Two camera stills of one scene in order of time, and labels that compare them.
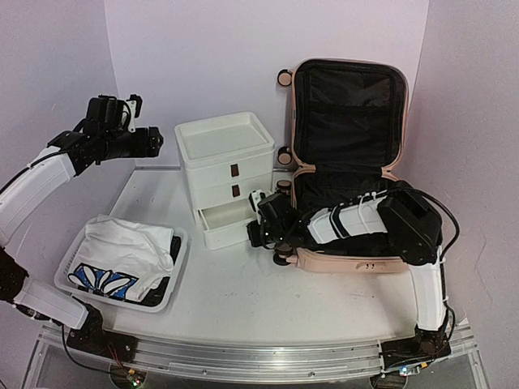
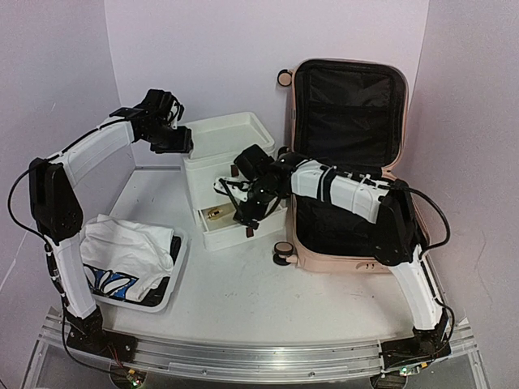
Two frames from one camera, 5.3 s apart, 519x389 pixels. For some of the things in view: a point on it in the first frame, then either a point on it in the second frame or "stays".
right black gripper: [256, 241] → [255, 213]
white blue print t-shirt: [121, 258] stays
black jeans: [155, 296] stays
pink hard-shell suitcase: [349, 134] stays
